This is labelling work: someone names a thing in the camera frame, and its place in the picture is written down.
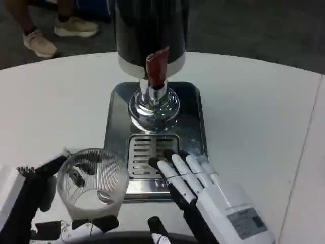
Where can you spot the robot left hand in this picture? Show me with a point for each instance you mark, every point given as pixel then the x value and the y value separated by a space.
pixel 24 188

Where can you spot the steel drip tray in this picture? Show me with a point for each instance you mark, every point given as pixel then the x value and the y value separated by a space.
pixel 193 122

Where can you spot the red-brown tap lever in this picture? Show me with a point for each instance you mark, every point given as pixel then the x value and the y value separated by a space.
pixel 156 68

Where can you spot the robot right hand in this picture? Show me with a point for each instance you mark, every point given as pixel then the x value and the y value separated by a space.
pixel 228 203

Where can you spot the clear ribbed glass cup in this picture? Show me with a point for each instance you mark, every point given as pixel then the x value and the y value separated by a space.
pixel 86 200

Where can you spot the person's beige shoe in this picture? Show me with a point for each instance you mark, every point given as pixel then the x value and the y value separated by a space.
pixel 40 44
pixel 76 27

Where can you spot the black drink dispenser chrome stand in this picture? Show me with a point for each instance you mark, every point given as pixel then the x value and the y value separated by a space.
pixel 132 33

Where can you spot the steel slotted drip grid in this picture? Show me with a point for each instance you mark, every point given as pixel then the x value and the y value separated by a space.
pixel 142 155

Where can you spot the person's leg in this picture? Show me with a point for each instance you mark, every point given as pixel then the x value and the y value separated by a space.
pixel 21 15
pixel 63 10

